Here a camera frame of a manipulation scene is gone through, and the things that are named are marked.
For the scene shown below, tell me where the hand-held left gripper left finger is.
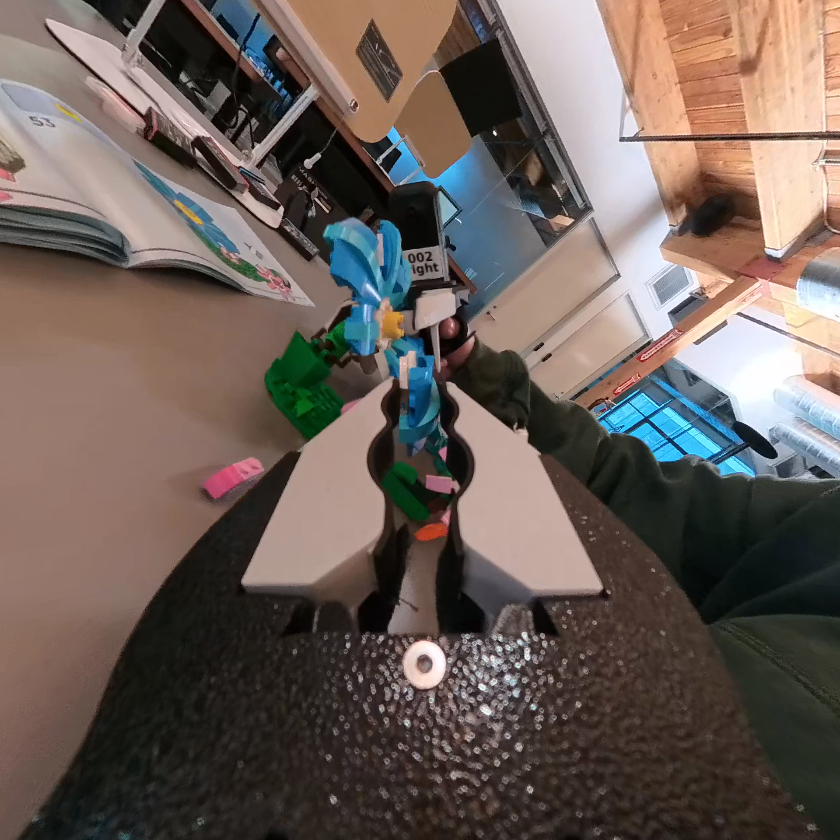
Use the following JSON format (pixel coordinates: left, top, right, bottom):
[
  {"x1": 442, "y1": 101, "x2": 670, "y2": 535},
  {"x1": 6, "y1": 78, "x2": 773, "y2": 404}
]
[{"x1": 240, "y1": 377, "x2": 404, "y2": 610}]

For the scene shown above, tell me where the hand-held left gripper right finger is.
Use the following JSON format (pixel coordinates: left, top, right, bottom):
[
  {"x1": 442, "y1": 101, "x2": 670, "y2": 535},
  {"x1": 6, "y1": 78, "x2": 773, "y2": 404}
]
[{"x1": 445, "y1": 381, "x2": 606, "y2": 613}]

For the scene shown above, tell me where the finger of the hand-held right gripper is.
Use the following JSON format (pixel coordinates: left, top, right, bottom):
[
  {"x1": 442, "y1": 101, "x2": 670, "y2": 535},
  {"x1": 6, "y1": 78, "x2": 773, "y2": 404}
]
[{"x1": 413, "y1": 290, "x2": 471, "y2": 333}]

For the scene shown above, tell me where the large blue lego flower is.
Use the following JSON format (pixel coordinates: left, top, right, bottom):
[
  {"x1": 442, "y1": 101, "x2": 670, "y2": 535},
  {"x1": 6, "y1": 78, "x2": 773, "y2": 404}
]
[{"x1": 315, "y1": 220, "x2": 421, "y2": 376}]

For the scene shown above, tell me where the small blue lego flower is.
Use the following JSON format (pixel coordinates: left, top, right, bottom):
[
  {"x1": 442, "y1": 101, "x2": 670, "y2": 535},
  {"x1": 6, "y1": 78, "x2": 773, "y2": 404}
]
[{"x1": 386, "y1": 351, "x2": 455, "y2": 457}]

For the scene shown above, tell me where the green lego base plate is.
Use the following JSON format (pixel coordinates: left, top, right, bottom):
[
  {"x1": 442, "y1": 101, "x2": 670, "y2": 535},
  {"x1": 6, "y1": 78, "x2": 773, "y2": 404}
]
[{"x1": 264, "y1": 331, "x2": 347, "y2": 441}]

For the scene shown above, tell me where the pink lego flower bud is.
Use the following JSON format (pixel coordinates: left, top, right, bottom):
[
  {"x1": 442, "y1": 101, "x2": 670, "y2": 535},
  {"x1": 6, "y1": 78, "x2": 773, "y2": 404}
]
[{"x1": 202, "y1": 457, "x2": 265, "y2": 501}]

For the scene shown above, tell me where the green lego leaf piece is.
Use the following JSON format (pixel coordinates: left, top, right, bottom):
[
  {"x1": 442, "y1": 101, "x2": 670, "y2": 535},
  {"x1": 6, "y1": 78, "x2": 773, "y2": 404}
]
[{"x1": 382, "y1": 462, "x2": 434, "y2": 519}]

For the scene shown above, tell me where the lego instruction booklet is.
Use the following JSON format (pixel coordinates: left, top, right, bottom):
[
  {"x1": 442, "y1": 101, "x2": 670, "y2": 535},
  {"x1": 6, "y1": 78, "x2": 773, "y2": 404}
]
[{"x1": 0, "y1": 79, "x2": 316, "y2": 308}]

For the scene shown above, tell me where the person's right hand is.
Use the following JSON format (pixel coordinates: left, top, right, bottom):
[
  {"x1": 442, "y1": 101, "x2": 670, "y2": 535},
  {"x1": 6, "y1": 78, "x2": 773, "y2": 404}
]
[{"x1": 440, "y1": 318, "x2": 484, "y2": 379}]

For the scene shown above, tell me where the small beige panel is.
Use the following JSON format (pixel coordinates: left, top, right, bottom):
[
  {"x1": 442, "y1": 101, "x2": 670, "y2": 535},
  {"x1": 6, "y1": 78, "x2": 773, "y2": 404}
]
[{"x1": 394, "y1": 71, "x2": 473, "y2": 178}]

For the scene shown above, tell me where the black box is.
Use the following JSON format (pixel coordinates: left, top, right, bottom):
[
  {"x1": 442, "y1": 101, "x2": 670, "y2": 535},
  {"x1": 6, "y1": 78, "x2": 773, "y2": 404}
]
[
  {"x1": 143, "y1": 108, "x2": 198, "y2": 165},
  {"x1": 281, "y1": 218, "x2": 320, "y2": 260},
  {"x1": 192, "y1": 136, "x2": 249, "y2": 193}
]

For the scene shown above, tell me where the black monitor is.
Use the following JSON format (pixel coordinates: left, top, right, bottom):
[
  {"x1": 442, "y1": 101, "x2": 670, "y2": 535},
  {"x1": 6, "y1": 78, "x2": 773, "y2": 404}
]
[{"x1": 440, "y1": 39, "x2": 522, "y2": 139}]

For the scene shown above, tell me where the white door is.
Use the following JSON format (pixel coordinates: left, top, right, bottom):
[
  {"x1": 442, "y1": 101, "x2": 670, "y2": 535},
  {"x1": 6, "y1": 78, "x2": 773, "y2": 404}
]
[{"x1": 486, "y1": 292, "x2": 651, "y2": 395}]

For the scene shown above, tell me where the large beige panel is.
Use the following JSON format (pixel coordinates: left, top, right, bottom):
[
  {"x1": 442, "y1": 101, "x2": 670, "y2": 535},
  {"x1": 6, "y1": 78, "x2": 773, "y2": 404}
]
[{"x1": 259, "y1": 0, "x2": 460, "y2": 142}]

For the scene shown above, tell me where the red beam sign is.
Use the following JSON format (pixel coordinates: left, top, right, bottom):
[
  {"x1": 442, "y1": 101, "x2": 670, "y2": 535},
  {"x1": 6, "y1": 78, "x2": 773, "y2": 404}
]
[{"x1": 640, "y1": 328, "x2": 683, "y2": 362}]

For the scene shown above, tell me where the black round lamp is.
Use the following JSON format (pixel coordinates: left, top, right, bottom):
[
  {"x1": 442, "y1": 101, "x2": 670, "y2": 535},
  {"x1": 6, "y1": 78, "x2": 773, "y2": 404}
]
[{"x1": 731, "y1": 422, "x2": 778, "y2": 460}]

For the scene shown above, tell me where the black ceiling speaker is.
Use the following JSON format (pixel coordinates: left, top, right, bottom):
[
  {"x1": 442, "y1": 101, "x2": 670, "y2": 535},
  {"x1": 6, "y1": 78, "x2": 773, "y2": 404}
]
[{"x1": 676, "y1": 193, "x2": 736, "y2": 237}]

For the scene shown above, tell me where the person's green jacket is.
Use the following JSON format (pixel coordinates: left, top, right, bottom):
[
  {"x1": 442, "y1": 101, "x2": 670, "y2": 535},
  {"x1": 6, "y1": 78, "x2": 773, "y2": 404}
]
[{"x1": 699, "y1": 479, "x2": 840, "y2": 840}]

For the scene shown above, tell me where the black ceiling rod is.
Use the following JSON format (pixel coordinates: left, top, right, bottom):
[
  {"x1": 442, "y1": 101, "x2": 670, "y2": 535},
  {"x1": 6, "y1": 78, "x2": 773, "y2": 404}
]
[{"x1": 620, "y1": 130, "x2": 824, "y2": 143}]

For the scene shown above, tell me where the white board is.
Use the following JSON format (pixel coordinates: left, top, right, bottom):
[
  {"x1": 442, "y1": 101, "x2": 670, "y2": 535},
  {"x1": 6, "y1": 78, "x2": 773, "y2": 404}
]
[{"x1": 46, "y1": 18, "x2": 284, "y2": 229}]

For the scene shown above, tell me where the white wall vent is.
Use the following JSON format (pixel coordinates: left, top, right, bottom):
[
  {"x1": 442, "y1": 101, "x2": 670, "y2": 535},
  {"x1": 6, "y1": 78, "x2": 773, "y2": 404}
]
[{"x1": 646, "y1": 262, "x2": 697, "y2": 309}]

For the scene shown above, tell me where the silver ventilation duct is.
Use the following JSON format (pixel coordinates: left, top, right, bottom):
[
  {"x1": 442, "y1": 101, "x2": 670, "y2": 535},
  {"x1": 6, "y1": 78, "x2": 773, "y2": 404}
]
[
  {"x1": 797, "y1": 256, "x2": 840, "y2": 329},
  {"x1": 774, "y1": 374, "x2": 840, "y2": 475}
]

